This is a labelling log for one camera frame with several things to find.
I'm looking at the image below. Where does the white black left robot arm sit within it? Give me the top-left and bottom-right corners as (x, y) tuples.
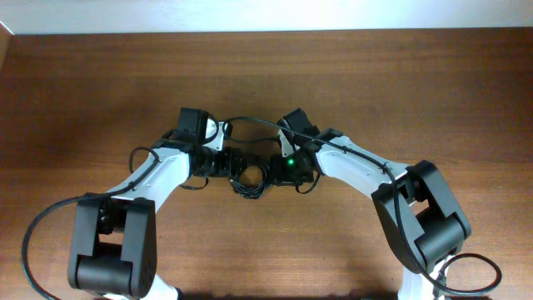
(67, 107), (260, 299)

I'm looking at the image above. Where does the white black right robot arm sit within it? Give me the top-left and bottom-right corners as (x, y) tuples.
(276, 109), (471, 299)

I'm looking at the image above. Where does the black cable bundle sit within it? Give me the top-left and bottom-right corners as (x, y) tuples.
(228, 164), (271, 200)

